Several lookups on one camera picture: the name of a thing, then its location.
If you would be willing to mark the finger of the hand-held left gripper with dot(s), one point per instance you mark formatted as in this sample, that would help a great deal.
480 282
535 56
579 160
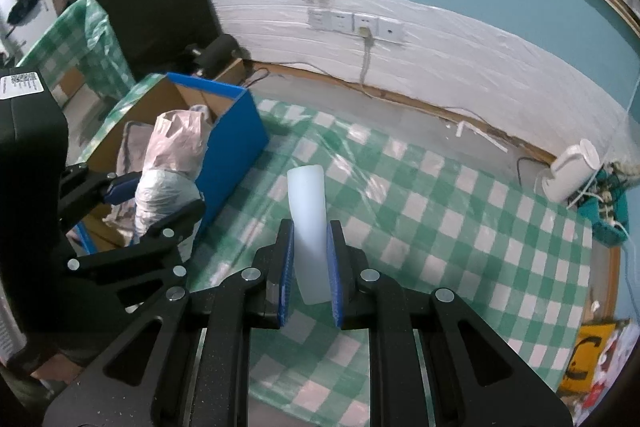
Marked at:
165 252
122 188

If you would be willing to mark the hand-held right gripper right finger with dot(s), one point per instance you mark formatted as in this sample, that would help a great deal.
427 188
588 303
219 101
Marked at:
336 277

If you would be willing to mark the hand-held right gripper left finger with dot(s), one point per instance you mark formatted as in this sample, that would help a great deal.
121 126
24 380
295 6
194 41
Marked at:
286 277

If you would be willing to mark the white plastic bag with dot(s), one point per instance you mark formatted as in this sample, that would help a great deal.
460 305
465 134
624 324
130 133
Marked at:
165 189

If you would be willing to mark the white translucent tube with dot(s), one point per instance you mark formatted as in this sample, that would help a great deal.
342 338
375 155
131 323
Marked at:
310 217

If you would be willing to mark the cardboard box with blue edge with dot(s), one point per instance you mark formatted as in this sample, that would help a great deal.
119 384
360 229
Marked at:
235 142

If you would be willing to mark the person's left hand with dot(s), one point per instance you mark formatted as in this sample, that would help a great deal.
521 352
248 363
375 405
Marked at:
55 364

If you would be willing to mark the pink plaid cloth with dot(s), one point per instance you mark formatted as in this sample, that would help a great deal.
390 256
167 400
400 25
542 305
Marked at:
127 142

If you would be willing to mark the pink plastic bag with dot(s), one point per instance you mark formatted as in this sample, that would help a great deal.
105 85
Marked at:
175 137

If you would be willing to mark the green checkered tablecloth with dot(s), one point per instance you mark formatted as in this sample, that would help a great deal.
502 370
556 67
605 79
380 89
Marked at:
450 217

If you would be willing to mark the green checkered plastic cover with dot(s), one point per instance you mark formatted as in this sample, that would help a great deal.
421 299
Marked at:
95 32

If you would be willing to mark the black cylindrical device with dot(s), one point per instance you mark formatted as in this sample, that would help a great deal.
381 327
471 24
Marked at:
217 49

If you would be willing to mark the black umbrella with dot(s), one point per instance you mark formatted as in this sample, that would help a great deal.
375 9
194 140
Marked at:
25 7

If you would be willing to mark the white plastic strip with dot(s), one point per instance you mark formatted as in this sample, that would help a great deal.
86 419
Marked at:
480 134

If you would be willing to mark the white electric kettle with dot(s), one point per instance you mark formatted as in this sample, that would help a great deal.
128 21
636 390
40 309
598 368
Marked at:
570 169

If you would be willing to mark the yellow bag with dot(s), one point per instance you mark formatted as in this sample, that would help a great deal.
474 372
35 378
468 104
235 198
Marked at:
587 352

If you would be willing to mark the teal basket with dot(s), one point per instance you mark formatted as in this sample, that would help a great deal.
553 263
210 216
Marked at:
607 207

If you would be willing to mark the white wall socket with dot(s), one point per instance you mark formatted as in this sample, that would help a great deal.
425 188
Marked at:
342 21
320 19
391 29
366 23

